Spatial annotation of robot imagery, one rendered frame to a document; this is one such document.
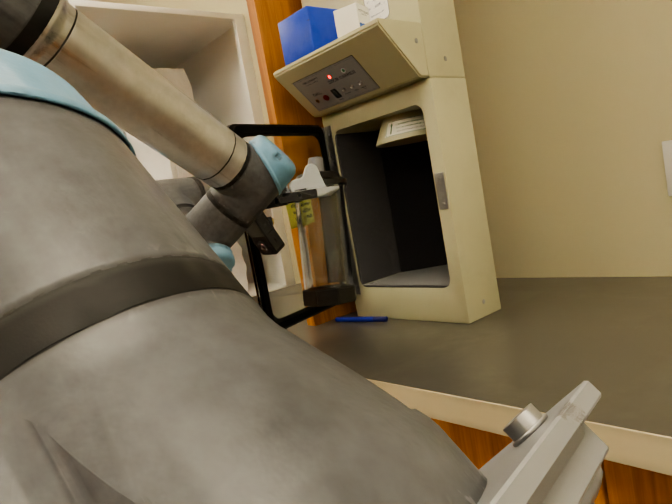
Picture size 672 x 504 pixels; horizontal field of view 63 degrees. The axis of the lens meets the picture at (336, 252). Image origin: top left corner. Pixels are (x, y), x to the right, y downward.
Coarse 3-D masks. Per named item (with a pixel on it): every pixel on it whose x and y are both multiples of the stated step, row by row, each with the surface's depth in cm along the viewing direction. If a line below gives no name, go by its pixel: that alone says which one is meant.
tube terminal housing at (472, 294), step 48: (336, 0) 115; (432, 0) 103; (432, 48) 102; (384, 96) 111; (432, 96) 102; (432, 144) 104; (480, 192) 110; (480, 240) 109; (384, 288) 122; (432, 288) 111; (480, 288) 109
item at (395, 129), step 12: (384, 120) 117; (396, 120) 113; (408, 120) 112; (420, 120) 112; (384, 132) 116; (396, 132) 113; (408, 132) 111; (420, 132) 111; (384, 144) 124; (396, 144) 127
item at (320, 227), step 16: (336, 192) 99; (304, 208) 98; (320, 208) 98; (336, 208) 99; (304, 224) 99; (320, 224) 98; (336, 224) 98; (304, 240) 99; (320, 240) 98; (336, 240) 98; (304, 256) 100; (320, 256) 98; (336, 256) 98; (304, 272) 100; (320, 272) 98; (336, 272) 98; (304, 288) 102; (320, 288) 98
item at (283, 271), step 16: (288, 144) 114; (304, 144) 118; (304, 160) 118; (272, 208) 108; (288, 208) 112; (288, 224) 111; (288, 240) 111; (272, 256) 106; (288, 256) 110; (272, 272) 106; (288, 272) 110; (256, 288) 103; (272, 288) 105; (288, 288) 109; (272, 304) 105; (288, 304) 109
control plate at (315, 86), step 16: (336, 64) 106; (352, 64) 104; (304, 80) 114; (320, 80) 112; (336, 80) 110; (352, 80) 108; (368, 80) 106; (304, 96) 119; (320, 96) 117; (352, 96) 112
